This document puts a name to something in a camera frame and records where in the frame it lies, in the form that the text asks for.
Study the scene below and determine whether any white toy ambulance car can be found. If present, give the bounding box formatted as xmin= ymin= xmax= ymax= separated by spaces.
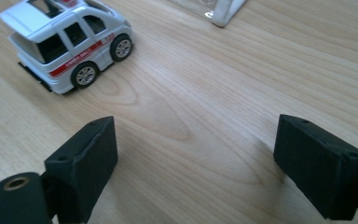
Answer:
xmin=0 ymin=0 xmax=134 ymax=95

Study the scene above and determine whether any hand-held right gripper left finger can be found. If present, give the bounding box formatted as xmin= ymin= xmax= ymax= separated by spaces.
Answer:
xmin=44 ymin=115 xmax=119 ymax=224

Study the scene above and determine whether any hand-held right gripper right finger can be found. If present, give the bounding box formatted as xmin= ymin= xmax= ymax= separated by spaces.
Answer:
xmin=272 ymin=113 xmax=358 ymax=221

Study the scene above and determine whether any clear plastic bag white trim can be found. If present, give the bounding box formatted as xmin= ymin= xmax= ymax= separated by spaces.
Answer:
xmin=167 ymin=0 xmax=249 ymax=28

